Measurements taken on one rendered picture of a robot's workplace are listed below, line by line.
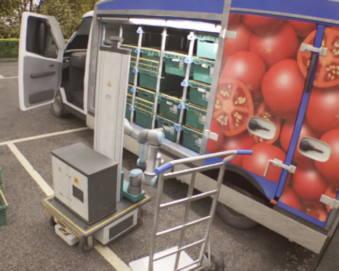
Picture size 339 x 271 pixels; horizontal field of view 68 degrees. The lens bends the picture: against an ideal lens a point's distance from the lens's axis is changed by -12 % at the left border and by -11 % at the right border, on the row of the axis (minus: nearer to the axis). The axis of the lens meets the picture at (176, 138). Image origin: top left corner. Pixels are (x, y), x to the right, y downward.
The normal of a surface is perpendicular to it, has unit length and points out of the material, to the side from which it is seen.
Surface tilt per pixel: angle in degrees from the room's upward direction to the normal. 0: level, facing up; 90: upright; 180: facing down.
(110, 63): 90
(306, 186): 90
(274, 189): 90
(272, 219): 90
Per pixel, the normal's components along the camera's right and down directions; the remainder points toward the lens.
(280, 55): -0.67, 0.18
